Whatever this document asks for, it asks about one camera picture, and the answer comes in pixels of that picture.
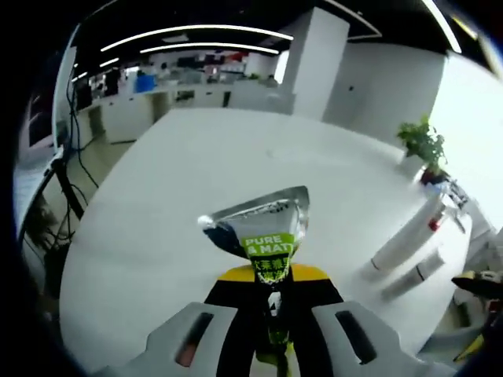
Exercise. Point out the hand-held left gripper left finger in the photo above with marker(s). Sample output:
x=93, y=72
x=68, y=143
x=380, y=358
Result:
x=236, y=314

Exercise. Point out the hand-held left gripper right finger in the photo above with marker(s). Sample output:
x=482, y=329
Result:
x=314, y=292

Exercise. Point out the small skincare pump bottle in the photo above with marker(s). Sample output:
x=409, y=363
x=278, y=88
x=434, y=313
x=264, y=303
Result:
x=416, y=275

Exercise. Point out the green black skincare sachet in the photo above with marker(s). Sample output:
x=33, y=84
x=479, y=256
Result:
x=271, y=220

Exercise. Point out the white skincare tube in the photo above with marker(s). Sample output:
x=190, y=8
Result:
x=401, y=239

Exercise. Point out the small red pot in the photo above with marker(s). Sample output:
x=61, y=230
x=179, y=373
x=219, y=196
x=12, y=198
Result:
x=432, y=176

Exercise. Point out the green potted plant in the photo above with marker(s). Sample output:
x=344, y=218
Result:
x=424, y=137

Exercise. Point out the black laptop stand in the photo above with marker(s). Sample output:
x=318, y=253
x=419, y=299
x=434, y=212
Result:
x=68, y=188

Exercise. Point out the white office counter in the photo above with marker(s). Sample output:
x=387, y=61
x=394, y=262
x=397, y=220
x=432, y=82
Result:
x=118, y=118

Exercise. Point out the blue bin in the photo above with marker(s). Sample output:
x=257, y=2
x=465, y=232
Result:
x=146, y=83

